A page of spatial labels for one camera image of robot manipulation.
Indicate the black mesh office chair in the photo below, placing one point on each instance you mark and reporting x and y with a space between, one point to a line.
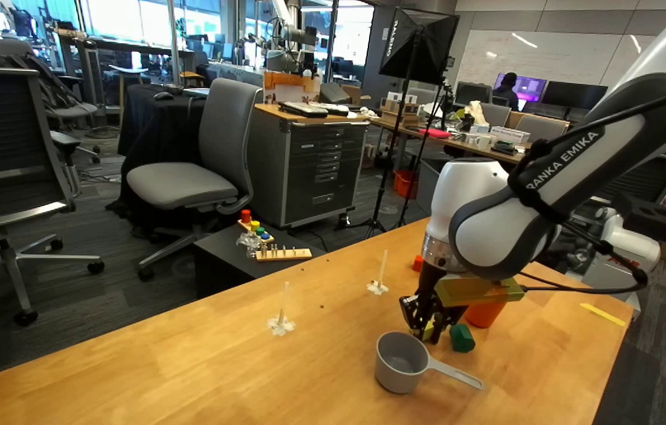
3 158

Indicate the grey office chair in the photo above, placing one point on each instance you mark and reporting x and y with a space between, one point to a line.
183 181

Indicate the orange plastic cup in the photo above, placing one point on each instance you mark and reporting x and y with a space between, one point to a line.
485 316

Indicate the red bucket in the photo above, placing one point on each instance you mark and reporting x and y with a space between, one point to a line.
404 182

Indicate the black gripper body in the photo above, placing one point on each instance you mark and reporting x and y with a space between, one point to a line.
430 287

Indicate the green block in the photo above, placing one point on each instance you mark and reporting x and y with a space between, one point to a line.
460 339

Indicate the person in dark clothes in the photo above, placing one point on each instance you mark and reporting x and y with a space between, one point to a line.
505 90

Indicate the black cloth covered table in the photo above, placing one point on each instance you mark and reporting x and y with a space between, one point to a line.
159 120

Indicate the clear plastic piece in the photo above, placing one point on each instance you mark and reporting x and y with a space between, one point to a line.
245 243

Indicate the black low table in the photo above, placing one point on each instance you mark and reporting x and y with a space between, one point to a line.
217 263

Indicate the orange block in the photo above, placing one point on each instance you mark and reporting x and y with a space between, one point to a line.
419 263

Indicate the black keyboard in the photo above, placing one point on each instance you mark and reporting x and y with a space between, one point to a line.
306 110

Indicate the cluttered wooden desk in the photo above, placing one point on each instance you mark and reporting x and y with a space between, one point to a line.
465 140

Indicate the black softbox light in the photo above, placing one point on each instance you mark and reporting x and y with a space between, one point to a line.
423 48

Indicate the wooden block strip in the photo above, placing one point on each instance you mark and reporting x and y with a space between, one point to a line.
282 254

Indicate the black light stand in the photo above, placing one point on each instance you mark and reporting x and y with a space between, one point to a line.
395 149

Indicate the dark office chair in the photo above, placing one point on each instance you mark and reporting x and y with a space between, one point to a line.
49 95

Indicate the grey measuring cup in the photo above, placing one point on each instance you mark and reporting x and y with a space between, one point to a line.
395 370

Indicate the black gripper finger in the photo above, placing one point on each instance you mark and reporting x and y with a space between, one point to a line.
414 316
449 323

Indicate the grey drawer cabinet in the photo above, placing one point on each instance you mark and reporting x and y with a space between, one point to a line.
309 169

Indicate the yellow block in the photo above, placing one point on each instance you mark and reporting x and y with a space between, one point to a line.
430 331

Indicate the colourful stacking toy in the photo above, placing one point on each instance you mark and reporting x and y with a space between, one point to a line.
254 228

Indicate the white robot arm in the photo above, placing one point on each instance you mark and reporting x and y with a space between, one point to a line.
505 213

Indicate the white ABB robot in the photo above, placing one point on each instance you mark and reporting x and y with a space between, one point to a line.
628 239

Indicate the purple lit monitor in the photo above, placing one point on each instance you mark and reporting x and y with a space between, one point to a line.
526 88

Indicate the yellow tape strip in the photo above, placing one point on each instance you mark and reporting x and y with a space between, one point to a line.
603 316

